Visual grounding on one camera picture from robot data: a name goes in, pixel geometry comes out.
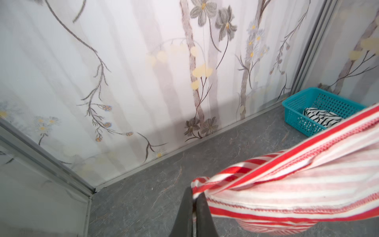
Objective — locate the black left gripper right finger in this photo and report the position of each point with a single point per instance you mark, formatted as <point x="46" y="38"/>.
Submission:
<point x="204" y="223"/>

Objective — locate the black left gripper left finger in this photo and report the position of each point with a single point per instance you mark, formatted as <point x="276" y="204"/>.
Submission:
<point x="183" y="225"/>

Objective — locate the red white striped tank top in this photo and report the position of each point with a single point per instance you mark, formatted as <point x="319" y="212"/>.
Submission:
<point x="332" y="176"/>

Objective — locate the black white striped tank top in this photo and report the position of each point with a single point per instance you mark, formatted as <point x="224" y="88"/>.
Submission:
<point x="322" y="117"/>

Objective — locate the teal plastic basket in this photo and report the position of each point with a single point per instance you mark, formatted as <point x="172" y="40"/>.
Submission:
<point x="313" y="97"/>

